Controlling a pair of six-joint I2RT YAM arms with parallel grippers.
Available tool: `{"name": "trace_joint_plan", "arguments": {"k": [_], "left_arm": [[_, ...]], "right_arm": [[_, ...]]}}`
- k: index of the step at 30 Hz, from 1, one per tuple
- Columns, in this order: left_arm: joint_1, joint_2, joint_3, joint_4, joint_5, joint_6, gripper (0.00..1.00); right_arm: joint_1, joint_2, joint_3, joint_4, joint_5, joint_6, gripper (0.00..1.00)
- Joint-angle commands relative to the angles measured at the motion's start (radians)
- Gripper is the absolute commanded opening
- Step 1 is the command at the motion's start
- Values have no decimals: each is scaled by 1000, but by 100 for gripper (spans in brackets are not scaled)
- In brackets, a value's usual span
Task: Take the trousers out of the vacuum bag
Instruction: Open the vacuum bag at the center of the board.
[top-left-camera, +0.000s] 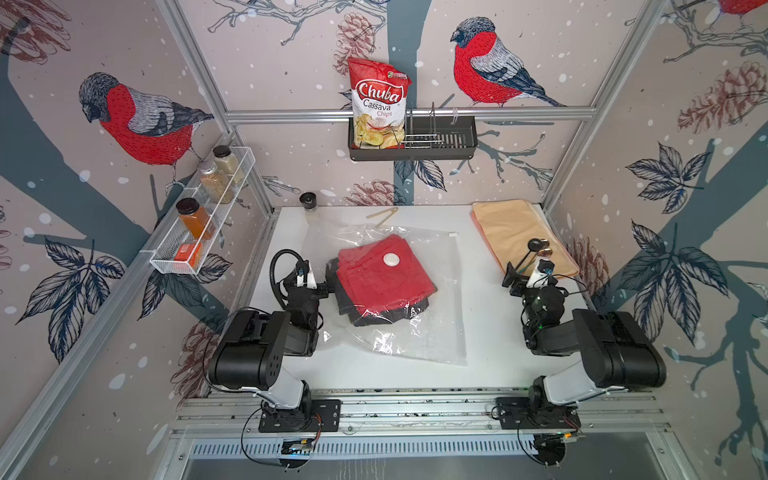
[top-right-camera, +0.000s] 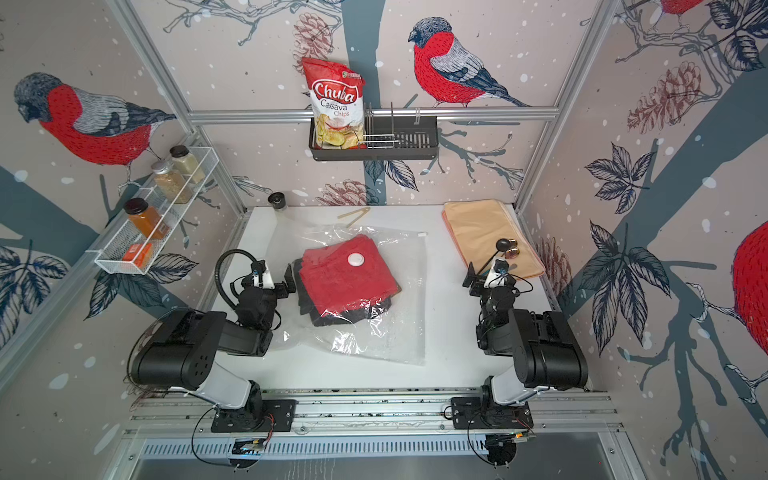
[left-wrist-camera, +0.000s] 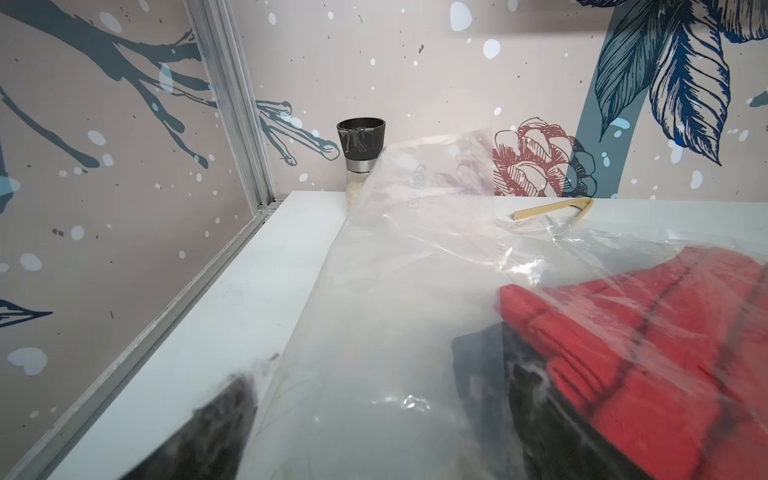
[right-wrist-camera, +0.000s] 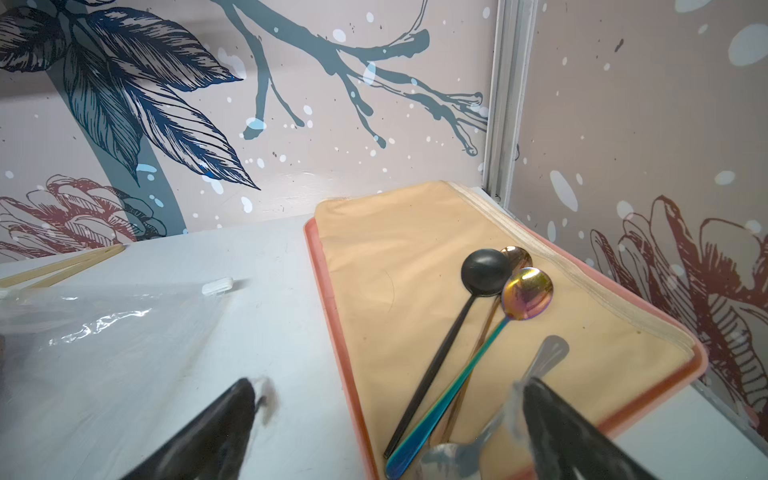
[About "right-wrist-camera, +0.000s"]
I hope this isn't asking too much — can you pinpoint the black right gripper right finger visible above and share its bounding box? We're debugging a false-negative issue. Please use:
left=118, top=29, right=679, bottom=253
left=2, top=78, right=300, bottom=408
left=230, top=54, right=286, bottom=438
left=523, top=378, right=655, bottom=480

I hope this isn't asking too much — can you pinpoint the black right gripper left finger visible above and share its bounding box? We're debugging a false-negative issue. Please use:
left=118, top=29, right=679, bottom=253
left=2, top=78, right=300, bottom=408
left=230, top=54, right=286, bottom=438
left=125, top=378, right=257, bottom=479

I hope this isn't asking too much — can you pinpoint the clear plastic vacuum bag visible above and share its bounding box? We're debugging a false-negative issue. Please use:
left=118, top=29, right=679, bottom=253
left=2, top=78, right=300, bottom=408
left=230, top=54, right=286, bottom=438
left=1, top=284, right=230, bottom=479

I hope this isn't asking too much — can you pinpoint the white bag slider clip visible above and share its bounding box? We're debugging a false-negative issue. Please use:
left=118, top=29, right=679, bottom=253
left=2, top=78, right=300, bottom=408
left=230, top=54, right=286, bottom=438
left=201, top=277, right=234, bottom=296

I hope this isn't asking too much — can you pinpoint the silver spoon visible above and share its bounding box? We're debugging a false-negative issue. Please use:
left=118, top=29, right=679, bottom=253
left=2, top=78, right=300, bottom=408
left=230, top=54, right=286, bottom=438
left=415, top=335, right=570, bottom=479

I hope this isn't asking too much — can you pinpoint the iridescent rainbow spoon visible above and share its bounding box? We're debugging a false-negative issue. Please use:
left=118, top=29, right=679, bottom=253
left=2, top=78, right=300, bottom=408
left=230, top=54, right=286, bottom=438
left=384, top=266, right=555, bottom=480

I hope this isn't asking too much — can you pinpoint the black spoon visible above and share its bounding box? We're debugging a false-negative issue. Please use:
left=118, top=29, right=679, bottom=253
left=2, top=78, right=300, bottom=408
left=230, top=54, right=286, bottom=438
left=383, top=249, right=512, bottom=459

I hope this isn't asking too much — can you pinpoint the beige folded cloth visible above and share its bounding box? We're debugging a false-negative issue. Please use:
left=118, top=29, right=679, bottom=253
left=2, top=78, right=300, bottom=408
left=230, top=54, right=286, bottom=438
left=314, top=181, right=697, bottom=480

